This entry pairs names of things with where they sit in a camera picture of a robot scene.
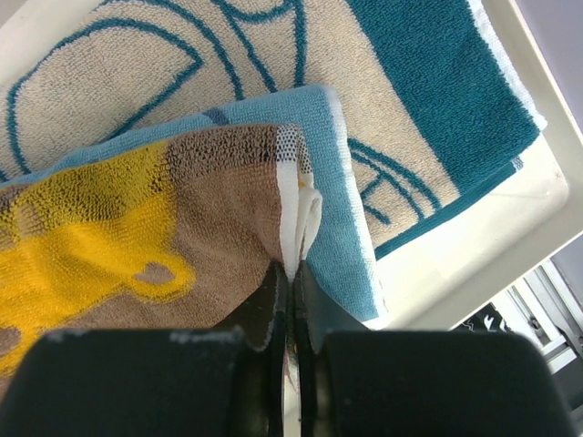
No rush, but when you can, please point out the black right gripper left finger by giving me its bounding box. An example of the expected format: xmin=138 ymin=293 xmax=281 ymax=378
xmin=1 ymin=263 xmax=288 ymax=436

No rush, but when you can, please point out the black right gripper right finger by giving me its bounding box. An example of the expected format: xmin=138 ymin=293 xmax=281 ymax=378
xmin=292 ymin=263 xmax=576 ymax=436

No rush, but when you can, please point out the dark blue towel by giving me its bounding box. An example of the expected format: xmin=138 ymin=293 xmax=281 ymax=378
xmin=1 ymin=85 xmax=389 ymax=330

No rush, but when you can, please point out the yellow towel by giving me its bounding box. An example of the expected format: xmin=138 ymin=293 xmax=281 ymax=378
xmin=1 ymin=124 xmax=322 ymax=389

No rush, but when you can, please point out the teal beige Doraemon towel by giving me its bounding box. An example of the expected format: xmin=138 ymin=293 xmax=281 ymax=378
xmin=1 ymin=1 xmax=546 ymax=258

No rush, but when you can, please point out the white square tray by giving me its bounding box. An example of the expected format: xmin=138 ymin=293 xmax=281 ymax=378
xmin=0 ymin=0 xmax=583 ymax=332

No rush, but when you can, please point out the aluminium frame rail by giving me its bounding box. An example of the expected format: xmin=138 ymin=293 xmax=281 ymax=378
xmin=490 ymin=259 xmax=582 ymax=373

